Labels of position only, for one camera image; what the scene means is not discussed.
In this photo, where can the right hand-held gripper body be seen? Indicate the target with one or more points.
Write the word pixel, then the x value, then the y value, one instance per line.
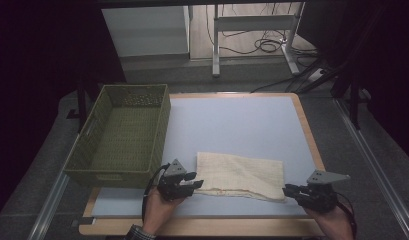
pixel 320 195

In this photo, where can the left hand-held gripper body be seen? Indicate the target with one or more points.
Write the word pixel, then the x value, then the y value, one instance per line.
pixel 170 185

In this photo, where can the beige woven cloth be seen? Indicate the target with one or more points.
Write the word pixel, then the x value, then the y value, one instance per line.
pixel 238 175

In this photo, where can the person's left hand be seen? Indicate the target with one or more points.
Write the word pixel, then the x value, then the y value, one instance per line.
pixel 158 210

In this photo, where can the person's right hand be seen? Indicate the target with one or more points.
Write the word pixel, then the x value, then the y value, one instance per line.
pixel 332 223

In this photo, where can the green woven basket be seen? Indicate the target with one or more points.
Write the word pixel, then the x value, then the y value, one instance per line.
pixel 125 140

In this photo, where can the black metal stand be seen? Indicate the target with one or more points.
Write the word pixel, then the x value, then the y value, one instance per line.
pixel 353 93
pixel 81 103

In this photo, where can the white power strip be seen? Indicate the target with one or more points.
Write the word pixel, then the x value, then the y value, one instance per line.
pixel 316 75

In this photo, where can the white cabinet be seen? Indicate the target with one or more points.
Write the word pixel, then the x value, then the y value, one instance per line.
pixel 145 31

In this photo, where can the metal floor rail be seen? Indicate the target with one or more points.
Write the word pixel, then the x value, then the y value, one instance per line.
pixel 375 166
pixel 48 206

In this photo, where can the white metal desk frame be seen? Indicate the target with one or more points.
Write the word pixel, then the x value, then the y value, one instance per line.
pixel 255 22

